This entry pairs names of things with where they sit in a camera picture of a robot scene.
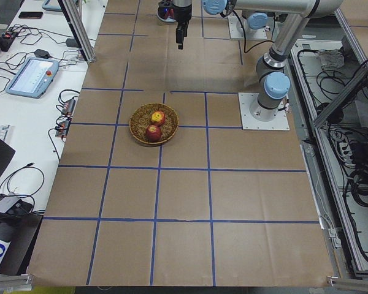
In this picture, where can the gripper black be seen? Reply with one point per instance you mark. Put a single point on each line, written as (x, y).
(181, 15)

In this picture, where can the yellow-red apple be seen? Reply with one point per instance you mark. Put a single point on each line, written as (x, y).
(158, 118)

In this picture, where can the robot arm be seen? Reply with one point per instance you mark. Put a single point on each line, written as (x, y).
(254, 20)
(275, 84)

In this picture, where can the woven wicker basket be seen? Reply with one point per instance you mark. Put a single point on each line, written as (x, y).
(141, 119)

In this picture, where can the dark red apple in basket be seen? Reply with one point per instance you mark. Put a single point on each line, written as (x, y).
(153, 133)

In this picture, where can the black power adapter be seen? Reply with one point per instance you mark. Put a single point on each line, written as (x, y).
(39, 53)

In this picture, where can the blue teach pendant tablet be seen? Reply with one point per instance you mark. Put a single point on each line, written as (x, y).
(34, 77)

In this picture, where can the black smartphone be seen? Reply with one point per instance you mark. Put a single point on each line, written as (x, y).
(30, 15)

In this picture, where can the white keyboard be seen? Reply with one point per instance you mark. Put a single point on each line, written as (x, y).
(5, 131)

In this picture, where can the black box on desk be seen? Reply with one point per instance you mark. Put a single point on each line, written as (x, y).
(18, 254)

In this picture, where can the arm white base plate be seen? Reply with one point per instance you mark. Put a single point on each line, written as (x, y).
(237, 31)
(255, 117)

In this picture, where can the aluminium frame post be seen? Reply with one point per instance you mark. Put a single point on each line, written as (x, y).
(77, 28)

